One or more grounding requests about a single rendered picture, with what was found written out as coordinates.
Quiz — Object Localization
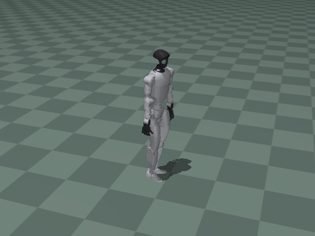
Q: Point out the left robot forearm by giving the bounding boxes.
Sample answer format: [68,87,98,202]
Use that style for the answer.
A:
[166,91,173,107]

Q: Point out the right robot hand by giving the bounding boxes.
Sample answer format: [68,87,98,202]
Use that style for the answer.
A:
[142,120,153,136]

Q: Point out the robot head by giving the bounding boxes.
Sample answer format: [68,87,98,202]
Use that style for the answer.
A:
[153,49,170,73]

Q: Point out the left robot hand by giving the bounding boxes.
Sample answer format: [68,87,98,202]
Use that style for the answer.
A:
[167,103,174,120]

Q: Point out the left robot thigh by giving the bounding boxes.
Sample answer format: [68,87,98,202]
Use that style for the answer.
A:
[159,108,170,147]

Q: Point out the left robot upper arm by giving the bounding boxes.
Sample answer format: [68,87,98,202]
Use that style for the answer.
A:
[166,67,174,93]

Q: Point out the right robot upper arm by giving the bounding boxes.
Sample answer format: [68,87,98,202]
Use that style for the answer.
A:
[143,74,155,105]

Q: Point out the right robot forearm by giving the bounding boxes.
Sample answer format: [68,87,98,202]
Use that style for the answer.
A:
[144,99,152,124]

